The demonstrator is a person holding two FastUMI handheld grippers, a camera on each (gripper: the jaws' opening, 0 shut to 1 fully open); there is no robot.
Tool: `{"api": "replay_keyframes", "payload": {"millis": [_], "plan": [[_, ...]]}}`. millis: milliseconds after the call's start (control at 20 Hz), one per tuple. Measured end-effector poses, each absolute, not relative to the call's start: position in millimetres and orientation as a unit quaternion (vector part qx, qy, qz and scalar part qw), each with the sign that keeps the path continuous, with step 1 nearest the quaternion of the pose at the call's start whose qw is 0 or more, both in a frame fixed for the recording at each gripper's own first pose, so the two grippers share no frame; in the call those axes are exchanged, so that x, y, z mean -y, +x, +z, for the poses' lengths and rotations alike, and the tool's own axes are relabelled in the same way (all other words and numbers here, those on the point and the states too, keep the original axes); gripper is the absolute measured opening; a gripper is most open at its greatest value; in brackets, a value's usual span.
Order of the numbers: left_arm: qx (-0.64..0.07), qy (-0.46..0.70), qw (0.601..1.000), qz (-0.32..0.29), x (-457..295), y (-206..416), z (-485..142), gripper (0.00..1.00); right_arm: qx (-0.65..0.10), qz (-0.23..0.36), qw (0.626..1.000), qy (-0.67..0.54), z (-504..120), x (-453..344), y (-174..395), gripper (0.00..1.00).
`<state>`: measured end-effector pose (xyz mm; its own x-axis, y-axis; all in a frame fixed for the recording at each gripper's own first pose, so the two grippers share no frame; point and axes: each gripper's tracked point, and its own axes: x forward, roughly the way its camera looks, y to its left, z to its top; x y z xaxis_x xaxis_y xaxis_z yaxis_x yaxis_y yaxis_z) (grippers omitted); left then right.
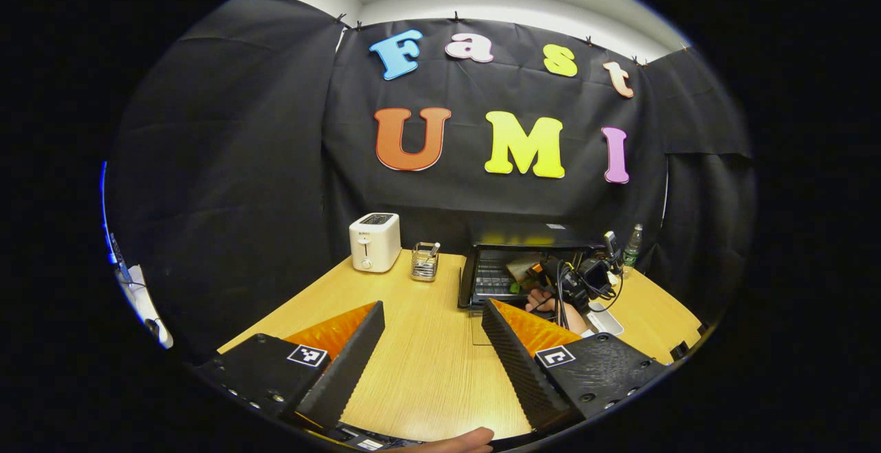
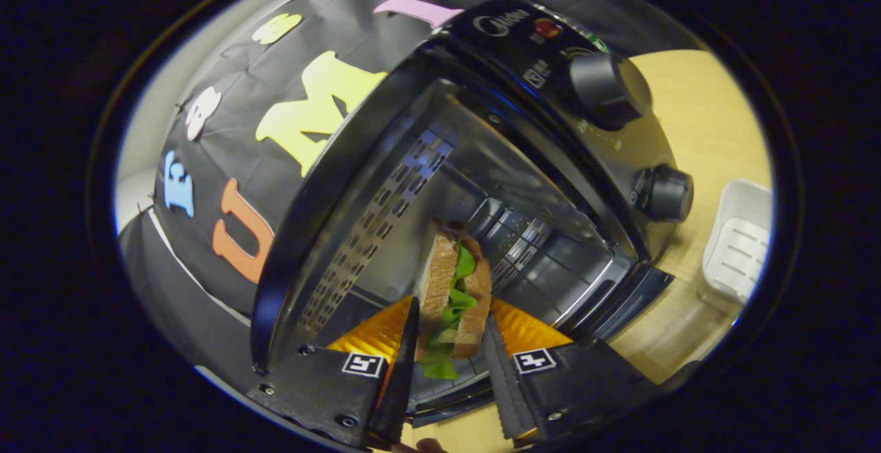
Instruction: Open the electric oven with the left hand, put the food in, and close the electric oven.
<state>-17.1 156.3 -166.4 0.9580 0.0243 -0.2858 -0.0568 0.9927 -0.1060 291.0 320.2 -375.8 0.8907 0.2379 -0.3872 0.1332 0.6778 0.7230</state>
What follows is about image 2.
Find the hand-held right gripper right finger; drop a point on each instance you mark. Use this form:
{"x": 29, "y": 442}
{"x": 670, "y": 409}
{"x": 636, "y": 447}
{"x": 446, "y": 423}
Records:
{"x": 502, "y": 384}

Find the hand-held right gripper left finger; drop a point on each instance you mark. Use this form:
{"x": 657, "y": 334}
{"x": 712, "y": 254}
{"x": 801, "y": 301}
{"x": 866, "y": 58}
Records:
{"x": 402, "y": 384}

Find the black electric oven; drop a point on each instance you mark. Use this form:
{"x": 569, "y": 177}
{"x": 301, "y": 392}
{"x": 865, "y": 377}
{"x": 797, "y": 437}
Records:
{"x": 592, "y": 88}

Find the lettuce sandwich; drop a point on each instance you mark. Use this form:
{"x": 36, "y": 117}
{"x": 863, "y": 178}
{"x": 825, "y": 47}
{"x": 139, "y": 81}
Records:
{"x": 440, "y": 281}

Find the small white plastic tray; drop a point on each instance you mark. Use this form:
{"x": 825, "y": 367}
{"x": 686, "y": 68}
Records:
{"x": 740, "y": 246}

